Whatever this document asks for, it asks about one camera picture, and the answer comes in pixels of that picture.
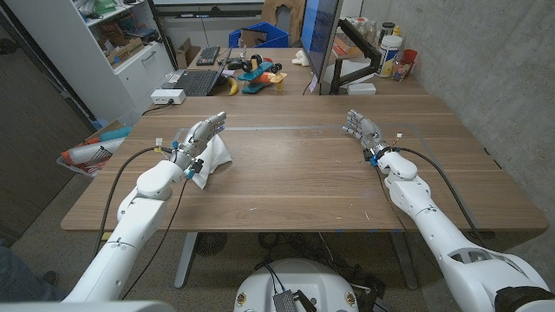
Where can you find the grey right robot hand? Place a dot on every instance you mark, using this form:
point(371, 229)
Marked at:
point(368, 132)

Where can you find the yellow bottle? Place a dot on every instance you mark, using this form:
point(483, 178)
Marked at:
point(396, 31)

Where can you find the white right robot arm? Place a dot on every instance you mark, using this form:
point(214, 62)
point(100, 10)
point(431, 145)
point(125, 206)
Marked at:
point(438, 225)

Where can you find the teal foam roll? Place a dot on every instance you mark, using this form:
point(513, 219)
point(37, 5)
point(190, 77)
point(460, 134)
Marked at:
point(116, 132)

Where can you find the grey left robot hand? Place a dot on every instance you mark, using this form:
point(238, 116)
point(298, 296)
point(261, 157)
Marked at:
point(197, 138)

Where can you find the small white figure toy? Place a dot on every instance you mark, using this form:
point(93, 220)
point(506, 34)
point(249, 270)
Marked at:
point(300, 58)

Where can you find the black keyboard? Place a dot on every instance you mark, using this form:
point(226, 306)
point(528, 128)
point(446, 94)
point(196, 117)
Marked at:
point(208, 55)

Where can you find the small open cardboard box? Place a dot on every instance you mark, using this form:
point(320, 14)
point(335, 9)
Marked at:
point(186, 54)

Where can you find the person leg in jeans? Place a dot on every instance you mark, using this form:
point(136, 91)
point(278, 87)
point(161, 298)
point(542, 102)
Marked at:
point(19, 277)

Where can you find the cardboard box on shelf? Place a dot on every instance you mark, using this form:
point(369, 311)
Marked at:
point(126, 50)

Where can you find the black-lid jar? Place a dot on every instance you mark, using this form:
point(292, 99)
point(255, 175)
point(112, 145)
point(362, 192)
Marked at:
point(386, 29)

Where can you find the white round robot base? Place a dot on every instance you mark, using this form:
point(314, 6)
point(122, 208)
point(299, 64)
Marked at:
point(299, 281)

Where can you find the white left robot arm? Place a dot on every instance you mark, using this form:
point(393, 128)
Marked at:
point(139, 216)

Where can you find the floor bin with clutter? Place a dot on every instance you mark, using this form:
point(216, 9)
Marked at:
point(93, 154)

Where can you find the flat white box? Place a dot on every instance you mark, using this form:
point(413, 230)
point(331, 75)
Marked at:
point(361, 89)

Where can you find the black round fan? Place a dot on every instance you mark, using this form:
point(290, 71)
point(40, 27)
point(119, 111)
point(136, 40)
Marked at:
point(210, 243)

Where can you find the white robot torso edge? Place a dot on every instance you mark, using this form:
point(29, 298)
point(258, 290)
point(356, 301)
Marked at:
point(86, 307)

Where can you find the blue plastic bin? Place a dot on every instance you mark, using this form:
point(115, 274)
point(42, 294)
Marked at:
point(275, 37)

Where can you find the white wipes canister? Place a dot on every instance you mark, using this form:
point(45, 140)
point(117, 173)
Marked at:
point(388, 56)

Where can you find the black headset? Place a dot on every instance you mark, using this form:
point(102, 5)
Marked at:
point(237, 65)

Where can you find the grey table leg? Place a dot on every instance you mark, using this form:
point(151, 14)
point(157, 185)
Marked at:
point(185, 260)
point(403, 260)

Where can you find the white cloth napkin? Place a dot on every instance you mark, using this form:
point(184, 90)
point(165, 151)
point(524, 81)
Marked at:
point(217, 154)

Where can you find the red cup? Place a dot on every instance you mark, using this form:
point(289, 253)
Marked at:
point(409, 56)

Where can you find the large black monitor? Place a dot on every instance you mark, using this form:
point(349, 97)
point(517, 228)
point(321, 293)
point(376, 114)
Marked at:
point(318, 30)

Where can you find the white power strip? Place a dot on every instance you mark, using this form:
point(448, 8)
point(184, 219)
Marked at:
point(167, 96)

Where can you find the black laptop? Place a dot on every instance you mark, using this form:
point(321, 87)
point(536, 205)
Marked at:
point(197, 82)

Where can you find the teal orange toy plane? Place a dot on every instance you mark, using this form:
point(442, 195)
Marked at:
point(260, 76)

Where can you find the yellow banana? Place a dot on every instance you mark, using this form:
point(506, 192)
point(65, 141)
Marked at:
point(234, 86)

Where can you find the yellow paper note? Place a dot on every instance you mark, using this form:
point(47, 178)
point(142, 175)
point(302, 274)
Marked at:
point(106, 236)

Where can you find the cardboard cutout panel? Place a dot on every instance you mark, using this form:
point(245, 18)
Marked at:
point(271, 11)

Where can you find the white shelf cabinet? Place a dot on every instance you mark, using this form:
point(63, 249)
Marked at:
point(130, 82)

